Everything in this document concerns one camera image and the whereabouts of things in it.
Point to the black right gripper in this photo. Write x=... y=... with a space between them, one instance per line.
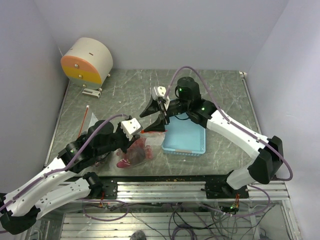
x=153 y=107

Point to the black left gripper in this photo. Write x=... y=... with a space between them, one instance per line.
x=127 y=142

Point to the magenta eggplant toy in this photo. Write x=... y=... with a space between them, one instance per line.
x=123 y=163

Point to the pink grape bunch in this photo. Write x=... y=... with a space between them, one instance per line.
x=141 y=143

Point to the dark red round fruit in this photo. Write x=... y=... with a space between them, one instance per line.
x=136 y=156

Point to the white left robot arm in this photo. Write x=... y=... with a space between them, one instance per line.
x=21 y=208

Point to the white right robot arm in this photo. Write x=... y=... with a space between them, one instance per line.
x=265 y=152

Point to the light blue plastic basket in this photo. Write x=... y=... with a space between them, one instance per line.
x=184 y=137

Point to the round pastel drawer cabinet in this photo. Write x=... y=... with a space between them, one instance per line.
x=87 y=63

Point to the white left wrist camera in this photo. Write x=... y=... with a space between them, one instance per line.
x=131 y=127

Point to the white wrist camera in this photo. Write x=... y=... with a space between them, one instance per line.
x=158 y=94
x=131 y=127

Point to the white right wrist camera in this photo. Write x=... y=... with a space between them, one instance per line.
x=158 y=94

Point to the white bracket block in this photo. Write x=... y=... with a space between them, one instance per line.
x=91 y=93

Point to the aluminium rail base frame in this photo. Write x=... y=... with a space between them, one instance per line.
x=174 y=209

